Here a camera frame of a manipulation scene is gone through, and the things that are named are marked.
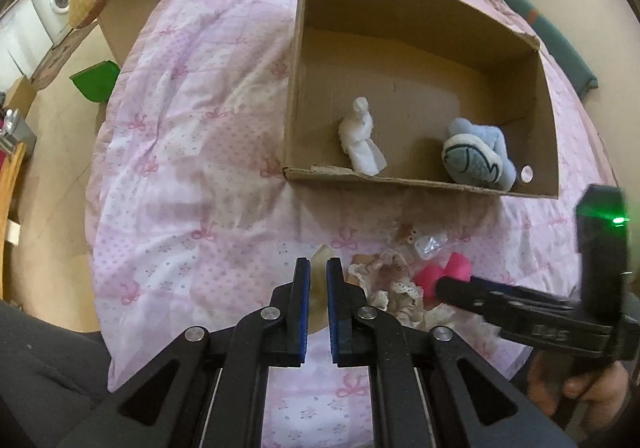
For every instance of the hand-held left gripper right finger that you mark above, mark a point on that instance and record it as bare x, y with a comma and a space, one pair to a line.
334, 313

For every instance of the brown cardboard carton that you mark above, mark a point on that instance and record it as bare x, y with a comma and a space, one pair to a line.
130, 17

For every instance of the cream cloth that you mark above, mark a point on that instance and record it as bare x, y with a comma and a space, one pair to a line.
318, 278

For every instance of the person's dark grey clothing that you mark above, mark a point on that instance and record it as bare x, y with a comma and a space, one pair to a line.
40, 378

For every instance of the cardboard box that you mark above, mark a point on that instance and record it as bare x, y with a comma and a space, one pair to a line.
400, 77

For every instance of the white kitchen cabinet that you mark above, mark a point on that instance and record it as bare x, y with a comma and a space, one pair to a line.
25, 42

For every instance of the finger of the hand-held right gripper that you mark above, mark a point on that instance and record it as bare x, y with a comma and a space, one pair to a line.
455, 290

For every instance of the wooden furniture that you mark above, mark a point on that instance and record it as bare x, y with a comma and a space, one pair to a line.
10, 188

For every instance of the person's right hand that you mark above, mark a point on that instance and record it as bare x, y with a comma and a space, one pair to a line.
595, 393

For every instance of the white cloth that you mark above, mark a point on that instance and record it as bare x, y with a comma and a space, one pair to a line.
357, 137

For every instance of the green plastic stool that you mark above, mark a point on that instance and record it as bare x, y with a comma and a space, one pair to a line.
95, 80

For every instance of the light blue plush toy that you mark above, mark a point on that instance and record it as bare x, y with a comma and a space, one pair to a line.
480, 157

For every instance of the clear plastic packet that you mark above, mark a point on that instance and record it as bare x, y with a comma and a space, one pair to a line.
430, 244

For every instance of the beige lace doll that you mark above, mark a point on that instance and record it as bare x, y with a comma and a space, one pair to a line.
385, 288

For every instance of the pink printed blanket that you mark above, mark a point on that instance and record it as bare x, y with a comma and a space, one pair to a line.
200, 152

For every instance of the small round cap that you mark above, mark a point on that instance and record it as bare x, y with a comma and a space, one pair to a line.
526, 173

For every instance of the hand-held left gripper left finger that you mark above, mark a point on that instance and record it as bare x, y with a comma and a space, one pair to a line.
302, 313

